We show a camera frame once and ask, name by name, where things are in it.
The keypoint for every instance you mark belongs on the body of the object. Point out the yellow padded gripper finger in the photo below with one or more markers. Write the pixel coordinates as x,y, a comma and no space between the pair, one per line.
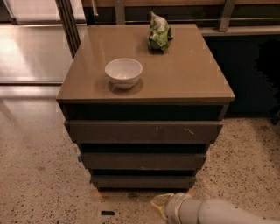
159,202

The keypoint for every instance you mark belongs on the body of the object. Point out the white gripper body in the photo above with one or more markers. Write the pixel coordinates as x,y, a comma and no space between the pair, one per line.
171,206

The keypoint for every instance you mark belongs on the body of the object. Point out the grey drawer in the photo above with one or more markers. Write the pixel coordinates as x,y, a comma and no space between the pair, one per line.
133,132
143,161
157,182

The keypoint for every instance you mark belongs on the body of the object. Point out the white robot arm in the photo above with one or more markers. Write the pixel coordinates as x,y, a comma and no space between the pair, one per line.
183,208

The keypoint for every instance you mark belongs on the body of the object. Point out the brown drawer cabinet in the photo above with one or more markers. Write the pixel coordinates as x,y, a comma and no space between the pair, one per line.
183,83

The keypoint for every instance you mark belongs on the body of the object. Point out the black tape floor marker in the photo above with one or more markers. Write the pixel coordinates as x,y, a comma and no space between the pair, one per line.
108,213

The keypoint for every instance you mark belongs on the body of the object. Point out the white ceramic bowl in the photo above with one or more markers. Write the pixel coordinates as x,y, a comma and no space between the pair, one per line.
124,73

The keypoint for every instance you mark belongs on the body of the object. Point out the green crumpled chip bag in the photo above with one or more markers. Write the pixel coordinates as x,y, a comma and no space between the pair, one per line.
159,33

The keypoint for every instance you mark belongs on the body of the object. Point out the metal railing frame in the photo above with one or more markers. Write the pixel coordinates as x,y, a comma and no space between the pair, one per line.
218,14

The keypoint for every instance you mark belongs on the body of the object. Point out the dark metal post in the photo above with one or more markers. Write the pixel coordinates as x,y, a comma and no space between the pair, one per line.
69,24

